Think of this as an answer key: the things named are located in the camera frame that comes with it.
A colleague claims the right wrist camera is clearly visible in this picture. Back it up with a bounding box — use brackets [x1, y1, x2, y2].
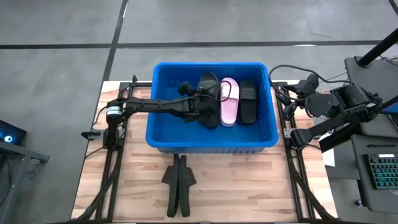
[297, 73, 320, 98]

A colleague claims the grey metal desk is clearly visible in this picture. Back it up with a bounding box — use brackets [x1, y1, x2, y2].
[0, 141, 50, 224]

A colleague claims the grey desk top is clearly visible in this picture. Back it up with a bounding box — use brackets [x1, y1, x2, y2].
[344, 55, 398, 139]

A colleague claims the black aluminium rail frame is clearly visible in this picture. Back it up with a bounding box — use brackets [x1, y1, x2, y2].
[275, 81, 338, 223]
[70, 74, 152, 224]

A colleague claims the black rubber slide sandal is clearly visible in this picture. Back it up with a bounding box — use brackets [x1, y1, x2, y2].
[198, 72, 222, 130]
[161, 153, 181, 218]
[178, 154, 198, 218]
[238, 78, 259, 126]

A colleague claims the pink rubber slide sandal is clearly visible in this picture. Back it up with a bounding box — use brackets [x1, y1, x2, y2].
[220, 77, 241, 128]

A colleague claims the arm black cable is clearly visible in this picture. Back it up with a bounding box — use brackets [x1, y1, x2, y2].
[178, 80, 233, 105]
[267, 63, 354, 94]

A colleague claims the black round pole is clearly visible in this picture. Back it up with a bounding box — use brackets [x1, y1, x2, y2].
[356, 27, 398, 68]

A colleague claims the white paper sheet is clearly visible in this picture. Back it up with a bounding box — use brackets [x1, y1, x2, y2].
[320, 133, 336, 168]

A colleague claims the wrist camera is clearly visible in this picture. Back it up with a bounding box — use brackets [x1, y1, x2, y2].
[177, 80, 194, 96]
[297, 73, 320, 98]

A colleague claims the grey desk with keyboard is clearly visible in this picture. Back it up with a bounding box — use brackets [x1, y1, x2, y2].
[350, 134, 398, 215]

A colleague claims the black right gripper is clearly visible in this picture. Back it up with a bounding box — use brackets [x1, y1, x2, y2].
[275, 88, 308, 121]

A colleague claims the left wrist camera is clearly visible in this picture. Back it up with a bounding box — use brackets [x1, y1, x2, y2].
[177, 80, 194, 96]

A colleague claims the black tablet screen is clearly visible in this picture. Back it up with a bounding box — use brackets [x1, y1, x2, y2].
[384, 95, 398, 116]

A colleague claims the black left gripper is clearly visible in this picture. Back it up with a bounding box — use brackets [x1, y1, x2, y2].
[185, 88, 221, 124]

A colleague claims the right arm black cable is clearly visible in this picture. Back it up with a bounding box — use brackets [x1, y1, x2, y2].
[267, 63, 354, 94]

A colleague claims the backlit computer keyboard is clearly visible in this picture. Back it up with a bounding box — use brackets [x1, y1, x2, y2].
[363, 153, 398, 190]

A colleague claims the computer case with blue light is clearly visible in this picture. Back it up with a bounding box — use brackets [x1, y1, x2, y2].
[0, 119, 28, 146]

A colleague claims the blue plastic bin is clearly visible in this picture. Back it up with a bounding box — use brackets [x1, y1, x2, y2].
[145, 61, 279, 154]

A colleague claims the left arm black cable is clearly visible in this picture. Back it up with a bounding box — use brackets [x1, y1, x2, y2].
[178, 80, 233, 105]

